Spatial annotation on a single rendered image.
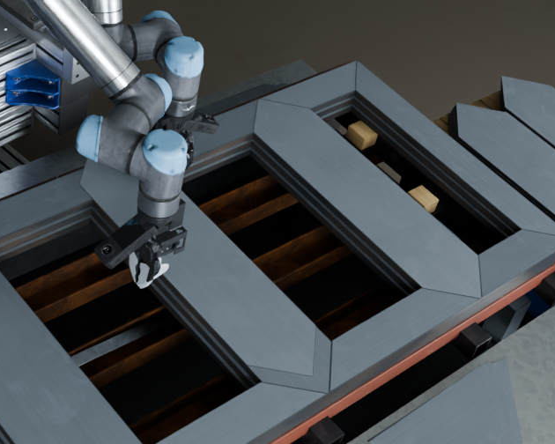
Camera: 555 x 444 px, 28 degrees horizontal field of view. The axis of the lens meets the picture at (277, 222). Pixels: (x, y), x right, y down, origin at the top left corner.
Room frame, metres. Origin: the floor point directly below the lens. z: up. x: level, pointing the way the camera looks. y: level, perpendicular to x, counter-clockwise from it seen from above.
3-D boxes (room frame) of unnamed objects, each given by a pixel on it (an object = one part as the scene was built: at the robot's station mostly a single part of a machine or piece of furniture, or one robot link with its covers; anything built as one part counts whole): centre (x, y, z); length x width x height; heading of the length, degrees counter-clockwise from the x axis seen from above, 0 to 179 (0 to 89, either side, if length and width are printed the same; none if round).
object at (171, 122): (1.75, 0.26, 1.02); 0.09 x 0.08 x 0.12; 141
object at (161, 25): (1.82, 0.33, 1.17); 0.11 x 0.11 x 0.08; 35
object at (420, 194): (1.98, -0.32, 0.79); 0.06 x 0.05 x 0.04; 51
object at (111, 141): (1.45, 0.31, 1.22); 0.11 x 0.11 x 0.08; 79
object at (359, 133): (2.17, -0.15, 0.79); 0.06 x 0.05 x 0.04; 51
